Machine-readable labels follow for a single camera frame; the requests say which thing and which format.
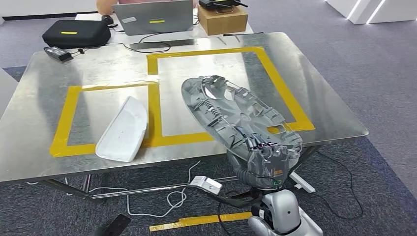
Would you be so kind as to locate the grey laptop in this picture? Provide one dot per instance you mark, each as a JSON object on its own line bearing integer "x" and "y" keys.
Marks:
{"x": 153, "y": 16}

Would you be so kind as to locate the stainless steel workbench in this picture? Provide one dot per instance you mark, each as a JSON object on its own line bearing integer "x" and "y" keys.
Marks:
{"x": 107, "y": 65}

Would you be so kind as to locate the grey plastic wheel cover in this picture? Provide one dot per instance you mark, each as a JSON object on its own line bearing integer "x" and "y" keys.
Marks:
{"x": 241, "y": 119}

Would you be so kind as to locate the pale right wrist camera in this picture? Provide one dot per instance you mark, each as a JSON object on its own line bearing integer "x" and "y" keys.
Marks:
{"x": 207, "y": 184}

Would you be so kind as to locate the white plastic cover panel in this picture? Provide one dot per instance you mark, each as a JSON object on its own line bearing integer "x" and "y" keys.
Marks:
{"x": 123, "y": 130}

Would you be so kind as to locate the black power adapter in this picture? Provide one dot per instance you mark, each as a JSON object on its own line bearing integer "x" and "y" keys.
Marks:
{"x": 58, "y": 53}

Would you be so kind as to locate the brown cardboard box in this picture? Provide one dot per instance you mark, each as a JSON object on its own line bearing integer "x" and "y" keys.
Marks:
{"x": 221, "y": 22}

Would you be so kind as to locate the person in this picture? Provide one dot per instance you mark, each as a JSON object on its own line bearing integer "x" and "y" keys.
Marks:
{"x": 104, "y": 6}

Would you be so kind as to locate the black camera bracket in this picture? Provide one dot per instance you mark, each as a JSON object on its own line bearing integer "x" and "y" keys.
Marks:
{"x": 234, "y": 202}

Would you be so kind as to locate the black computer mouse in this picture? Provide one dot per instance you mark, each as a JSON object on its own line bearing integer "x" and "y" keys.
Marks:
{"x": 107, "y": 19}

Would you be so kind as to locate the yellow floor tape outline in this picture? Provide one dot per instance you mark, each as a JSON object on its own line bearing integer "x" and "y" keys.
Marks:
{"x": 195, "y": 221}

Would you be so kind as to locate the white power strip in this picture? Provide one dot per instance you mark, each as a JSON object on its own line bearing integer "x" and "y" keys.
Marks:
{"x": 303, "y": 183}

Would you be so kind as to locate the black carry case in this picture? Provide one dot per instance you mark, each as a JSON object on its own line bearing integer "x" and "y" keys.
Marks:
{"x": 75, "y": 34}

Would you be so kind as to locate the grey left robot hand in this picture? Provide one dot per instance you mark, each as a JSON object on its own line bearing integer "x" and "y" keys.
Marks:
{"x": 114, "y": 224}

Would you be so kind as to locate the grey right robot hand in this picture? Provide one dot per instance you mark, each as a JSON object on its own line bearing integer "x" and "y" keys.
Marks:
{"x": 267, "y": 166}

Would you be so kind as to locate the small yellow bench tape outline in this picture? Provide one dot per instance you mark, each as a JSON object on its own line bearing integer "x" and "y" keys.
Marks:
{"x": 67, "y": 114}

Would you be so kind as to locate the large yellow bench tape outline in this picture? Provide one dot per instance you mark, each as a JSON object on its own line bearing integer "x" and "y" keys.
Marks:
{"x": 283, "y": 88}

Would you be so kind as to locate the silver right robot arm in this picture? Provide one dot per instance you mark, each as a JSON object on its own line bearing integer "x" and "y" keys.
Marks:
{"x": 283, "y": 211}

